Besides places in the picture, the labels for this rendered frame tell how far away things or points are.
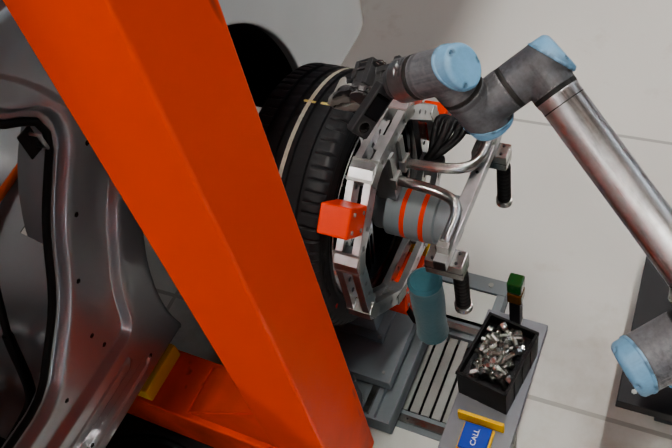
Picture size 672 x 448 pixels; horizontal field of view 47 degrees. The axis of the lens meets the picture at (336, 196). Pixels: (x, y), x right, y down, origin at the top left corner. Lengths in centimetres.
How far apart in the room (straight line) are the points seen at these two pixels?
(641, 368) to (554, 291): 131
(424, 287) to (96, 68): 124
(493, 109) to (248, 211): 58
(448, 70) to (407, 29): 246
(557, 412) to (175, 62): 197
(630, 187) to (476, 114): 31
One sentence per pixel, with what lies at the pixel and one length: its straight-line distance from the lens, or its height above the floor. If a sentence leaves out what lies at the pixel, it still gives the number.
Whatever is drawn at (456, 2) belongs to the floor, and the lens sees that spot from 401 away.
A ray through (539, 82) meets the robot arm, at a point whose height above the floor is 138.
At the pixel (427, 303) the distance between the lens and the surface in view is 199.
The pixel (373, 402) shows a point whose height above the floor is 17.
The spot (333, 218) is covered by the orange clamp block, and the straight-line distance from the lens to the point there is 166.
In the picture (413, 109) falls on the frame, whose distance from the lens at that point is 188.
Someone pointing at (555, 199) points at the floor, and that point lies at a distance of 308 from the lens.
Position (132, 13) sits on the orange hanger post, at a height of 194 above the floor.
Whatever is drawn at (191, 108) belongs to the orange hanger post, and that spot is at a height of 178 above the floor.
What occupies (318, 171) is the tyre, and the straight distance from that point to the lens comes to 171.
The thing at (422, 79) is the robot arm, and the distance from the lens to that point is 146.
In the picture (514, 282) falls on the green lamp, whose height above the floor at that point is 66.
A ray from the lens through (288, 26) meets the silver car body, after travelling 222.
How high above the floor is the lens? 238
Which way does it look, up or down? 49 degrees down
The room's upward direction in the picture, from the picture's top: 16 degrees counter-clockwise
